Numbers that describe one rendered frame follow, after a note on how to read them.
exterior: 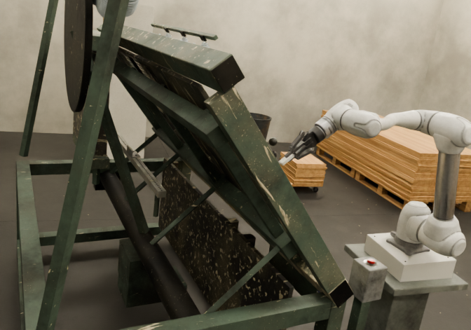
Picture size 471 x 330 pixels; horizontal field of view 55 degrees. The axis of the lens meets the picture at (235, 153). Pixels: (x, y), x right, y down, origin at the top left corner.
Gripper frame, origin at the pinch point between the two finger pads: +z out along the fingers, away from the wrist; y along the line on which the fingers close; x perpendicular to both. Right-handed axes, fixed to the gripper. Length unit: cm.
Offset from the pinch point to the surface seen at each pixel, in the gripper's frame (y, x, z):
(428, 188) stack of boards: 305, 197, -204
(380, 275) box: 72, -23, -5
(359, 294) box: 76, -20, 8
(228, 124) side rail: -43, -23, 20
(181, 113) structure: -42, 13, 26
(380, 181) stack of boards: 305, 261, -183
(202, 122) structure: -42.0, -7.1, 24.1
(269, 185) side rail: -11.4, -23.0, 18.4
